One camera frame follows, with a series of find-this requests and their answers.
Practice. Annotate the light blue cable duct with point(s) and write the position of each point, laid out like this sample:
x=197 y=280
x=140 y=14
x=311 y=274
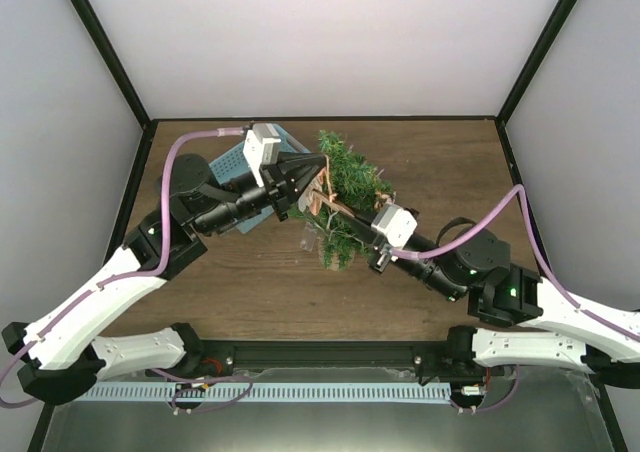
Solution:
x=396 y=392

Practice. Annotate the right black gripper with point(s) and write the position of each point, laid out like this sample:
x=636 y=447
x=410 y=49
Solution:
x=380 y=246

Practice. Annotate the black frame post right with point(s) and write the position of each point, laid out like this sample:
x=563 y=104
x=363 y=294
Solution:
x=553 y=26

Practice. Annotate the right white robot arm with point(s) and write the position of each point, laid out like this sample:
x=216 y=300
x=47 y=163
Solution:
x=527 y=319

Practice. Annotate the black frame post left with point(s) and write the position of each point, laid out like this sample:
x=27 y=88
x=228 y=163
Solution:
x=93 y=26

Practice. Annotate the small green christmas tree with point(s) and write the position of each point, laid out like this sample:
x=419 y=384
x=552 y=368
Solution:
x=355 y=181

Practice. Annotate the gingerbread figure ornament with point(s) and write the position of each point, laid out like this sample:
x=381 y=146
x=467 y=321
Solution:
x=310 y=201

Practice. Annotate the black aluminium front rail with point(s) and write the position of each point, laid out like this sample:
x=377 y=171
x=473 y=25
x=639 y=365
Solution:
x=435 y=357

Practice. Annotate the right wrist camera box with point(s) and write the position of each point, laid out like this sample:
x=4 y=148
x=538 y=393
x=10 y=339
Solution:
x=395 y=223

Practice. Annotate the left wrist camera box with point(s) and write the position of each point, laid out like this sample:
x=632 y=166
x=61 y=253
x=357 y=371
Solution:
x=261 y=147

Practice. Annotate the clear battery box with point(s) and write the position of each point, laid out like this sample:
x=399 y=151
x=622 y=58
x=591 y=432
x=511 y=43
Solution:
x=309 y=237

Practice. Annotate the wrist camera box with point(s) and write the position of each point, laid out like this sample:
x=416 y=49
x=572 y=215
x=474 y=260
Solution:
x=395 y=223
x=261 y=147

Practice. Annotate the blue plastic basket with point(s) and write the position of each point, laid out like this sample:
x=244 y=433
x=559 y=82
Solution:
x=233 y=164

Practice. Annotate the brown heart ornament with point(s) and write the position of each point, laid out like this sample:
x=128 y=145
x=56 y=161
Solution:
x=327 y=192

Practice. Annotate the black frame post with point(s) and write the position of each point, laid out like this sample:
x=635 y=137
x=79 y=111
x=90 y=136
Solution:
x=93 y=26
x=553 y=26

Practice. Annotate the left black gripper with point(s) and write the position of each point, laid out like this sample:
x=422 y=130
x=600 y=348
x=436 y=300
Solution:
x=289 y=178

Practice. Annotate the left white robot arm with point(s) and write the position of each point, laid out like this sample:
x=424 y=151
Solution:
x=64 y=354

